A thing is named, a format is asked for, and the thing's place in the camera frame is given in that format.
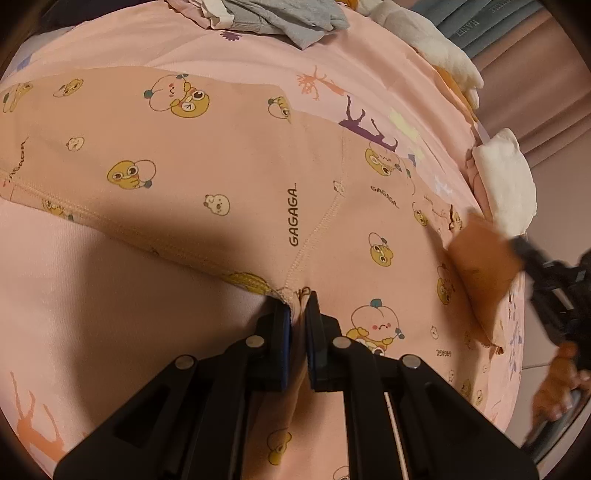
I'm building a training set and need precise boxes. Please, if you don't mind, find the pink beige curtain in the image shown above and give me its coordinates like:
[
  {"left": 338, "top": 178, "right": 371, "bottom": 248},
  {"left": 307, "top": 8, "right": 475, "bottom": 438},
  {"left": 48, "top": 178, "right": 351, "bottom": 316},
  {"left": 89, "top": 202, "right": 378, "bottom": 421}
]
[{"left": 469, "top": 8, "right": 591, "bottom": 169}]

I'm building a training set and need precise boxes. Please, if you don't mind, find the pink printed bed sheet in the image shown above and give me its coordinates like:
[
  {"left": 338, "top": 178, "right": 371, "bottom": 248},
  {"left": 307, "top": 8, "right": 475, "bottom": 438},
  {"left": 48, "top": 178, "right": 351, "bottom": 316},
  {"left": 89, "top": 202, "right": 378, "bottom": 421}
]
[{"left": 1, "top": 1, "right": 524, "bottom": 473}]

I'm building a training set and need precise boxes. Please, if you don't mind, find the grey crumpled garment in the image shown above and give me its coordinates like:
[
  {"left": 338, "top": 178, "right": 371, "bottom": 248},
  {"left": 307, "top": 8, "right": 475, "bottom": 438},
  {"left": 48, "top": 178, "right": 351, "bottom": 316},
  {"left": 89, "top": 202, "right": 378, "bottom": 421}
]
[{"left": 165, "top": 0, "right": 351, "bottom": 51}]

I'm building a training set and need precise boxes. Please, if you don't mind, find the peach cartoon print garment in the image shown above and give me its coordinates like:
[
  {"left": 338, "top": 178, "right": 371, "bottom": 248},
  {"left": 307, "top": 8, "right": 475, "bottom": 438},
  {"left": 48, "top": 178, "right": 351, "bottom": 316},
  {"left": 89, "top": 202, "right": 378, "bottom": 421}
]
[{"left": 1, "top": 66, "right": 522, "bottom": 472}]

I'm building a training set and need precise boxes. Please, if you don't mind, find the white folded garment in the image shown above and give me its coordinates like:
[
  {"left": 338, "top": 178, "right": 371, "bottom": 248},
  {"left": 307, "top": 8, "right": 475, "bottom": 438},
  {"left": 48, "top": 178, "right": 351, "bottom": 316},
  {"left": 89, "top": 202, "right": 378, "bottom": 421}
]
[{"left": 472, "top": 128, "right": 537, "bottom": 238}]

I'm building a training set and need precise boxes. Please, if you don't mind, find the right hand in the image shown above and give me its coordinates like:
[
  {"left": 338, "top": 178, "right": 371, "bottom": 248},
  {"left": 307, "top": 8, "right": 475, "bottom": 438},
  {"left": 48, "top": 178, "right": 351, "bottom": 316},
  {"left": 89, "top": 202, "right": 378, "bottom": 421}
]
[{"left": 532, "top": 342, "right": 590, "bottom": 425}]

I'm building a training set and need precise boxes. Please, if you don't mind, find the white orange plush toy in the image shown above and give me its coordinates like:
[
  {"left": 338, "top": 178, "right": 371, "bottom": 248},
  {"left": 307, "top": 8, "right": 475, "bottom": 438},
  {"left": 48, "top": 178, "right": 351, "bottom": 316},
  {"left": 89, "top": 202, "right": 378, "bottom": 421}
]
[{"left": 342, "top": 1, "right": 484, "bottom": 110}]

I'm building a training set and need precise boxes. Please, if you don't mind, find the teal curtain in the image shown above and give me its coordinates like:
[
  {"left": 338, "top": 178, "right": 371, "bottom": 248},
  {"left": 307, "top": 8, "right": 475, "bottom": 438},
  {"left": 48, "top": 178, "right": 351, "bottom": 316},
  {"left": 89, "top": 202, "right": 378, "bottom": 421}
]
[{"left": 411, "top": 0, "right": 543, "bottom": 59}]

